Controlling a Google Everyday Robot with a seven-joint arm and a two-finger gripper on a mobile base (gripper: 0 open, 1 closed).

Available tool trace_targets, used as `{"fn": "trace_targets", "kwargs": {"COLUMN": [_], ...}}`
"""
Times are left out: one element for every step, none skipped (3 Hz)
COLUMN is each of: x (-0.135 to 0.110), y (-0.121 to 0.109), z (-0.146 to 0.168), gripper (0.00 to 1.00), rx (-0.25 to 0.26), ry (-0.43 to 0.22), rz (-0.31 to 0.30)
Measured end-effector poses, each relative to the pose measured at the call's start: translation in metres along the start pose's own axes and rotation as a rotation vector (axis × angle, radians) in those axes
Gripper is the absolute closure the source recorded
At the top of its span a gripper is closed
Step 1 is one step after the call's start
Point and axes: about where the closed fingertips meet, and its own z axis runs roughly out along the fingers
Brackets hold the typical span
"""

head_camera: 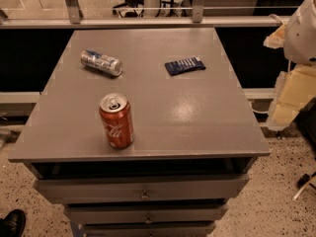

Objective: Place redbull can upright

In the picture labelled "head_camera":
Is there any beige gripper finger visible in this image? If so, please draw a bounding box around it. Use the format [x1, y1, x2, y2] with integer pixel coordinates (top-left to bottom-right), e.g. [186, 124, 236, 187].
[264, 24, 286, 49]
[267, 64, 316, 131]

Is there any silver blue Red Bull can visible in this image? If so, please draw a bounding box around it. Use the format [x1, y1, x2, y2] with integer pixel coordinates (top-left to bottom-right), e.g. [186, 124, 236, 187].
[80, 50, 122, 77]

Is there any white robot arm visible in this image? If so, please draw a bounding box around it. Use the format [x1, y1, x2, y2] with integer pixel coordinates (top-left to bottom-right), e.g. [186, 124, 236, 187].
[264, 0, 316, 131]

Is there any red Coca-Cola can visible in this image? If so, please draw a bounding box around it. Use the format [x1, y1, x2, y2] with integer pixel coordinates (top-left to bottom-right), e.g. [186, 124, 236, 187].
[99, 93, 133, 149]

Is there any dark blue snack packet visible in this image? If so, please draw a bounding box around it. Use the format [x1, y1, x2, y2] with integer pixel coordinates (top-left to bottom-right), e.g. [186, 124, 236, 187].
[165, 56, 205, 76]

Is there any black white tool on floor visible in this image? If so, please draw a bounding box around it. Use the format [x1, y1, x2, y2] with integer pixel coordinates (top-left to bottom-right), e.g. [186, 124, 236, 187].
[293, 172, 316, 200]

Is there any grey drawer cabinet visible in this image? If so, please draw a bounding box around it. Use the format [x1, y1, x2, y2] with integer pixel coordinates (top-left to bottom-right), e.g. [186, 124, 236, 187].
[9, 28, 269, 237]

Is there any grey metal railing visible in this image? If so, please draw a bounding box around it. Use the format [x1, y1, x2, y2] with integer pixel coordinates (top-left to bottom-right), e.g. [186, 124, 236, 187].
[0, 0, 302, 30]

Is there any black shoe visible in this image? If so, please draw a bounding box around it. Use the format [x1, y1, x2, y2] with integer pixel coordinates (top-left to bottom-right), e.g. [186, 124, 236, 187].
[0, 209, 26, 237]

